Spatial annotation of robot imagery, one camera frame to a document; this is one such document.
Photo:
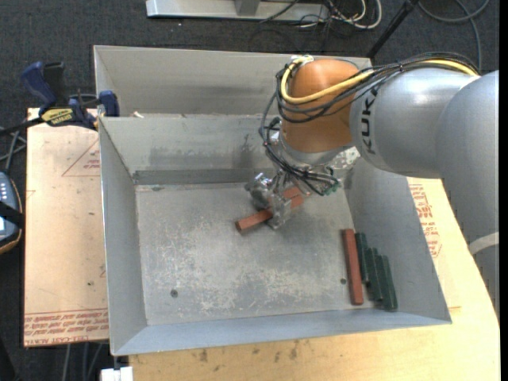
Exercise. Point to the red-brown block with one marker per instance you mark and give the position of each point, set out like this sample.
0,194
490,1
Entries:
252,221
353,268

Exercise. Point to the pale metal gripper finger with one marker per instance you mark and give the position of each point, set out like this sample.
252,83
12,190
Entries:
260,191
282,212

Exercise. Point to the dark green flat block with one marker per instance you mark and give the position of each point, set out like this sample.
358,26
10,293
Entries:
361,252
388,288
373,276

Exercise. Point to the brown cardboard board, red print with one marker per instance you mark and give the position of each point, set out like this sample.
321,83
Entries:
63,232

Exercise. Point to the grey metal bin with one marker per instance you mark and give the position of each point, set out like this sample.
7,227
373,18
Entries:
222,260

